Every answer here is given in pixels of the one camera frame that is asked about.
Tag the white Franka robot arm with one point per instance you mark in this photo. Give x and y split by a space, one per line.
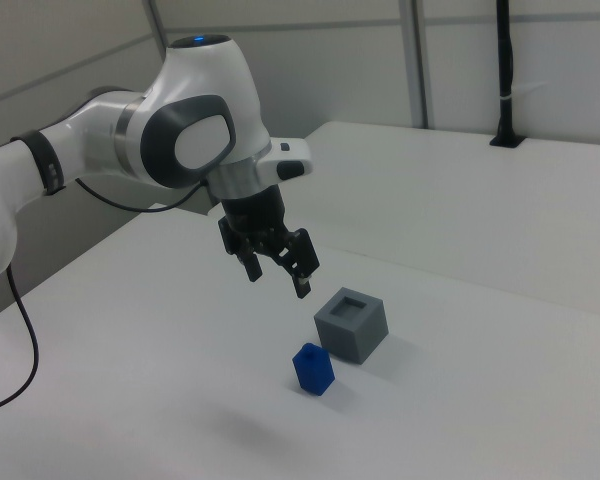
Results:
200 85

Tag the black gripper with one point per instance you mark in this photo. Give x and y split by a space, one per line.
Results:
255 212

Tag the grey partition post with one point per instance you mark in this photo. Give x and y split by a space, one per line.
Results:
157 25
422 60

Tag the grey hollow cuboid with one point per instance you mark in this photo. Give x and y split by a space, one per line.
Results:
350 335

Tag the black pole with base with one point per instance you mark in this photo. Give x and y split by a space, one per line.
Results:
505 115

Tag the blue block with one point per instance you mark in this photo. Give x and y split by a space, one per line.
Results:
312 372

